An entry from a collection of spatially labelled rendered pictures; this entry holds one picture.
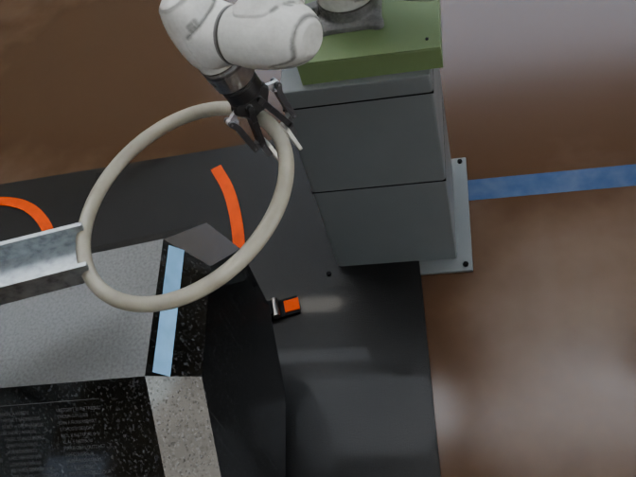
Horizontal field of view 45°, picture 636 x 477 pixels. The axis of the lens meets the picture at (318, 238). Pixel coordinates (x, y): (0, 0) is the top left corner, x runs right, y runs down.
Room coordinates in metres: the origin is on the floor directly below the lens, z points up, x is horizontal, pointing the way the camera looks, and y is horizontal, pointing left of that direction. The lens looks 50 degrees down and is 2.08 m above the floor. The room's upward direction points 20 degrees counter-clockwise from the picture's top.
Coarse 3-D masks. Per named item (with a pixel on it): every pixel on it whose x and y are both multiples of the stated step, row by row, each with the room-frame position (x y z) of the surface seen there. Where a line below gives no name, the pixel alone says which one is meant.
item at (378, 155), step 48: (288, 96) 1.57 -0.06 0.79; (336, 96) 1.53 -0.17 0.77; (384, 96) 1.49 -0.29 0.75; (432, 96) 1.45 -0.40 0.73; (336, 144) 1.54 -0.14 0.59; (384, 144) 1.50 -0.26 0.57; (432, 144) 1.45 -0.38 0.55; (336, 192) 1.55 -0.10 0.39; (384, 192) 1.51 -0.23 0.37; (432, 192) 1.46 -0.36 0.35; (336, 240) 1.57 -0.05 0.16; (384, 240) 1.52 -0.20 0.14; (432, 240) 1.47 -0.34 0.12
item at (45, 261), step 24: (24, 240) 1.13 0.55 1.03; (48, 240) 1.13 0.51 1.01; (72, 240) 1.13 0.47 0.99; (0, 264) 1.12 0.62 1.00; (24, 264) 1.11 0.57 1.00; (48, 264) 1.09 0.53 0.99; (72, 264) 1.08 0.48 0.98; (0, 288) 1.02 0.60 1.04; (24, 288) 1.02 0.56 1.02; (48, 288) 1.02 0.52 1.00
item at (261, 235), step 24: (168, 120) 1.31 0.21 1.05; (192, 120) 1.30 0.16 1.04; (264, 120) 1.16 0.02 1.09; (144, 144) 1.30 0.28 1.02; (288, 144) 1.07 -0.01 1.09; (120, 168) 1.27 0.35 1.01; (288, 168) 1.01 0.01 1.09; (96, 192) 1.22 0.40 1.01; (288, 192) 0.96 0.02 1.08; (264, 216) 0.93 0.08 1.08; (264, 240) 0.89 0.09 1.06; (240, 264) 0.86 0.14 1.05; (96, 288) 0.97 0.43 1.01; (192, 288) 0.86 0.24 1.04; (216, 288) 0.85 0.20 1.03
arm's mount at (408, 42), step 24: (312, 0) 1.80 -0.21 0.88; (384, 0) 1.69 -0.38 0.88; (384, 24) 1.60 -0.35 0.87; (408, 24) 1.57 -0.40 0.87; (432, 24) 1.54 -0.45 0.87; (336, 48) 1.58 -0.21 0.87; (360, 48) 1.55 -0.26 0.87; (384, 48) 1.51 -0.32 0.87; (408, 48) 1.48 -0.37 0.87; (432, 48) 1.46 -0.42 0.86; (312, 72) 1.56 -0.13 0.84; (336, 72) 1.54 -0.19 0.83; (360, 72) 1.52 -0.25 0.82; (384, 72) 1.50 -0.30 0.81
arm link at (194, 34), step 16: (176, 0) 1.16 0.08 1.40; (192, 0) 1.15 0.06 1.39; (208, 0) 1.16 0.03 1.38; (160, 16) 1.18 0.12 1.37; (176, 16) 1.14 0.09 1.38; (192, 16) 1.13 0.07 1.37; (208, 16) 1.14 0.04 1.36; (176, 32) 1.14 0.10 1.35; (192, 32) 1.13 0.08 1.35; (208, 32) 1.11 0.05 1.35; (192, 48) 1.13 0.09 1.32; (208, 48) 1.11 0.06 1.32; (192, 64) 1.16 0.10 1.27; (208, 64) 1.13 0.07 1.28; (224, 64) 1.11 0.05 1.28
